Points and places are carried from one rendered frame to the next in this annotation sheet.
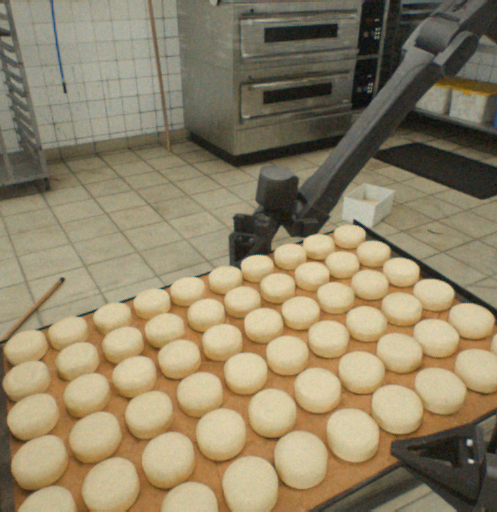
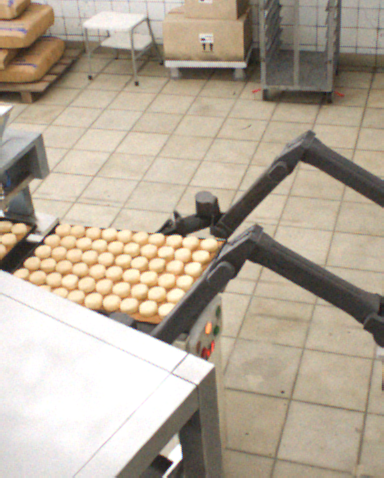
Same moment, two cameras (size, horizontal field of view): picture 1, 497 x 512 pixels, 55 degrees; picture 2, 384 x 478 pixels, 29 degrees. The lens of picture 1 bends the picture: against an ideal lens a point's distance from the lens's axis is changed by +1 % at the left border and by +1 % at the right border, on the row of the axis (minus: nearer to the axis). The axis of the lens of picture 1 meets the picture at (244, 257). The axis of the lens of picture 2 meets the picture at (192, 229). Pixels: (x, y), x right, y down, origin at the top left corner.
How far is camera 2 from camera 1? 1.88 m
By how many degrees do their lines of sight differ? 42
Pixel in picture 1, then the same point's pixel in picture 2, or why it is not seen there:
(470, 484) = not seen: hidden behind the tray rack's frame
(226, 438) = (67, 282)
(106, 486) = (35, 276)
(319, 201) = (224, 221)
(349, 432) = (90, 298)
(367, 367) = (121, 288)
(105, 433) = (48, 265)
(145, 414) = (60, 266)
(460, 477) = not seen: hidden behind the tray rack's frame
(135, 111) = not seen: outside the picture
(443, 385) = (128, 304)
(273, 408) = (85, 283)
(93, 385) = (60, 251)
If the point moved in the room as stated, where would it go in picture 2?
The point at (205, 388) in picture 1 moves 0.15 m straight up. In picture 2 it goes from (80, 268) to (72, 227)
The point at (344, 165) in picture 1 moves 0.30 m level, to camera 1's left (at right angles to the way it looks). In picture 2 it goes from (237, 207) to (172, 173)
